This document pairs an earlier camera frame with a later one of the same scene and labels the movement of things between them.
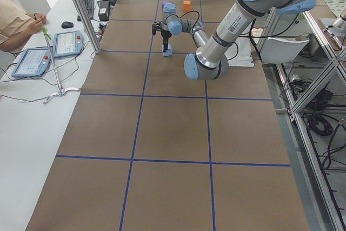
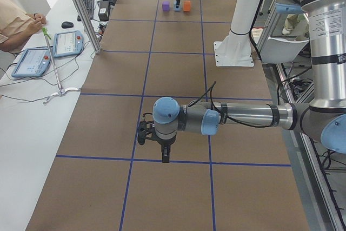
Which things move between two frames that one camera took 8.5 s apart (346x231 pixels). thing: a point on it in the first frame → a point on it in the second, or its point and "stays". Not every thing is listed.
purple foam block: [164, 2] stays
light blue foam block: [169, 51] → [180, 6]
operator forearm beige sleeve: [13, 18] stays
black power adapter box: [104, 10] stays
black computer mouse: [66, 24] stays
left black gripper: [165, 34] → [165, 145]
